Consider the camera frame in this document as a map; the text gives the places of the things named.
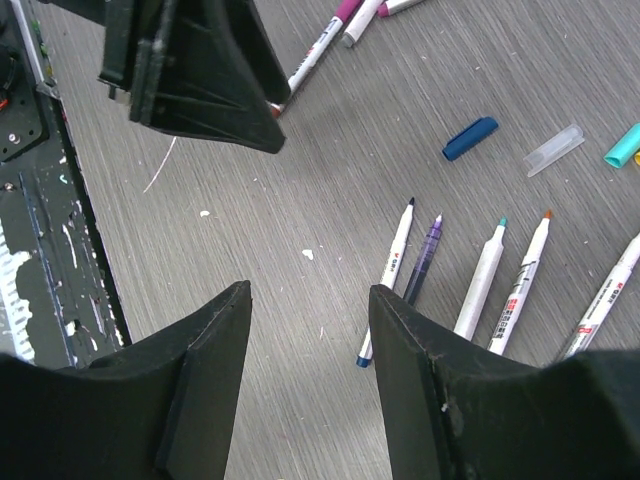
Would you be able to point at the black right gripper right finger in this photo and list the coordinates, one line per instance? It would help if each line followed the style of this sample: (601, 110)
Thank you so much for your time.
(453, 410)

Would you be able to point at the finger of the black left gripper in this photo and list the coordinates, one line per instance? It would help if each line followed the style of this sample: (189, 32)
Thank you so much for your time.
(137, 60)
(222, 51)

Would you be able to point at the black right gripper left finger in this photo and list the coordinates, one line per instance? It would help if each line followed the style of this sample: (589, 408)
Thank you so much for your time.
(163, 408)

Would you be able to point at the teal ended white marker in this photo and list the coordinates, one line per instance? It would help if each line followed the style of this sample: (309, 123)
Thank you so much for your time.
(480, 283)

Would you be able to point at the blue ended white marker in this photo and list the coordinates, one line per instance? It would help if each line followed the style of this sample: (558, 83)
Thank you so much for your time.
(390, 274)

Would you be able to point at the yellow ended white marker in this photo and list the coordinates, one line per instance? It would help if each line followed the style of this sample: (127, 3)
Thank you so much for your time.
(520, 289)

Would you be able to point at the brown ended white marker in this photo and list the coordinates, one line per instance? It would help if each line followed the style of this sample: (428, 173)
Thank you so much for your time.
(344, 12)

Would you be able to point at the clear capped purple pen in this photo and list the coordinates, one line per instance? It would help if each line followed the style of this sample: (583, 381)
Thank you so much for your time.
(423, 262)

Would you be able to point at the dark blue pen cap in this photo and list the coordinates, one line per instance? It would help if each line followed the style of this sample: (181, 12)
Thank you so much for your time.
(469, 137)

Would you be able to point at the clear pen cap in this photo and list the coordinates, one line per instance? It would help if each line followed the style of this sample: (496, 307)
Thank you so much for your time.
(553, 149)

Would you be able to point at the teal pen cap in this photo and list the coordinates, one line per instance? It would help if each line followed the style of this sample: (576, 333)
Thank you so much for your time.
(625, 148)

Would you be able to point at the grey capped thin pen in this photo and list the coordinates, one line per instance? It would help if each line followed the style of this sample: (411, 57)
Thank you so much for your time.
(359, 22)

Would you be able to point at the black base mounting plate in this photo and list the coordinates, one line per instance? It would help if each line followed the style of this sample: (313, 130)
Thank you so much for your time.
(59, 304)

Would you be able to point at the purple capped white marker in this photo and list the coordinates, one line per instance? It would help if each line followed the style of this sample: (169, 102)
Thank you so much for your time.
(392, 7)

